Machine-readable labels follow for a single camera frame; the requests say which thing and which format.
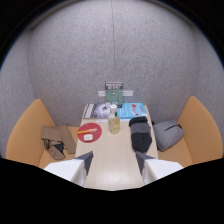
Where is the black knit hat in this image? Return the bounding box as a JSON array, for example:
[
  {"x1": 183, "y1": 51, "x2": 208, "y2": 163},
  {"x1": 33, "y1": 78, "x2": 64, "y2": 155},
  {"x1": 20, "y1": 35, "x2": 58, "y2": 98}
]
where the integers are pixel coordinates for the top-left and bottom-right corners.
[{"x1": 128, "y1": 115, "x2": 153, "y2": 154}]

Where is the brown jacket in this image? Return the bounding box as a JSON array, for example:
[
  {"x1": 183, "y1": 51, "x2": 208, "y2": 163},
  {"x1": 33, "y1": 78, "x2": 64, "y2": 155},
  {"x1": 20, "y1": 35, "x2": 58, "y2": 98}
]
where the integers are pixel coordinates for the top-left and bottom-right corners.
[{"x1": 40, "y1": 124, "x2": 78, "y2": 161}]

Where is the grey backpack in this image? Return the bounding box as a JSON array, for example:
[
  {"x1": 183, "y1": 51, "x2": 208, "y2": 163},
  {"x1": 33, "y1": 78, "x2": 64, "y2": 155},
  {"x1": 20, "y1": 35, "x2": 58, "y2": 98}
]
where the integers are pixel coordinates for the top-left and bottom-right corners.
[{"x1": 152, "y1": 119, "x2": 186, "y2": 153}]

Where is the red round plate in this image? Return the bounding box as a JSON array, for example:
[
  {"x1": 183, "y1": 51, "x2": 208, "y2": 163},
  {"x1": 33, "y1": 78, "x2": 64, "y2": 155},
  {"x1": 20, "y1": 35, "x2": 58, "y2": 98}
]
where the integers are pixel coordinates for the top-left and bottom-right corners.
[{"x1": 76, "y1": 122, "x2": 103, "y2": 144}]

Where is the orange marker pen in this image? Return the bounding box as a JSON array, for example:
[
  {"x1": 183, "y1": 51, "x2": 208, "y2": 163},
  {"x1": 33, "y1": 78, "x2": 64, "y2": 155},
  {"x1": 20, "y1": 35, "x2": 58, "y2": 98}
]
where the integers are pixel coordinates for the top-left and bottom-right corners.
[{"x1": 77, "y1": 128, "x2": 98, "y2": 135}]

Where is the orange bench seat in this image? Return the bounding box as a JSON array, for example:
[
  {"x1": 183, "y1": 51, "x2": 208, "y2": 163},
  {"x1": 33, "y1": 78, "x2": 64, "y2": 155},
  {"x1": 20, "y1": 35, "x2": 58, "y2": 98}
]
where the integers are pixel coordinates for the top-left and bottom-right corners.
[
  {"x1": 5, "y1": 98, "x2": 80, "y2": 170},
  {"x1": 151, "y1": 95, "x2": 224, "y2": 168}
]

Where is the clear bottle with yellow liquid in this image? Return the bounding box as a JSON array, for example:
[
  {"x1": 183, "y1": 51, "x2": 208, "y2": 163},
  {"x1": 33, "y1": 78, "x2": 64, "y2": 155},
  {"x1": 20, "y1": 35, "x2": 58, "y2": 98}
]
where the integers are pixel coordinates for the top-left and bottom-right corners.
[{"x1": 107, "y1": 103, "x2": 121, "y2": 136}]

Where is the grey cover magazine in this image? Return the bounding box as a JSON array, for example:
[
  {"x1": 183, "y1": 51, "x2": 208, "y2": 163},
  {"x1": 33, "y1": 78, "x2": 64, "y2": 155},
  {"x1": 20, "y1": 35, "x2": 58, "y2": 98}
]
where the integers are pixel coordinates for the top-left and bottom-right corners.
[{"x1": 82, "y1": 102, "x2": 111, "y2": 120}]

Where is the blue cover book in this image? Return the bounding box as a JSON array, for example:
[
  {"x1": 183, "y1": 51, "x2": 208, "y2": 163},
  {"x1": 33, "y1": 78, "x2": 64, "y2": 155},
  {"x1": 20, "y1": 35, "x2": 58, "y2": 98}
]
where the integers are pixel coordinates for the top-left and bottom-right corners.
[{"x1": 117, "y1": 102, "x2": 148, "y2": 120}]

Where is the white wall socket panel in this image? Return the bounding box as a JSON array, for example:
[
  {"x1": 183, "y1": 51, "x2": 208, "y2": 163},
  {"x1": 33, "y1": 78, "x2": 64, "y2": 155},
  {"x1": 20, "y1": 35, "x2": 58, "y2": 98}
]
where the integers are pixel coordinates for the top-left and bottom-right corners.
[{"x1": 97, "y1": 89, "x2": 134, "y2": 98}]

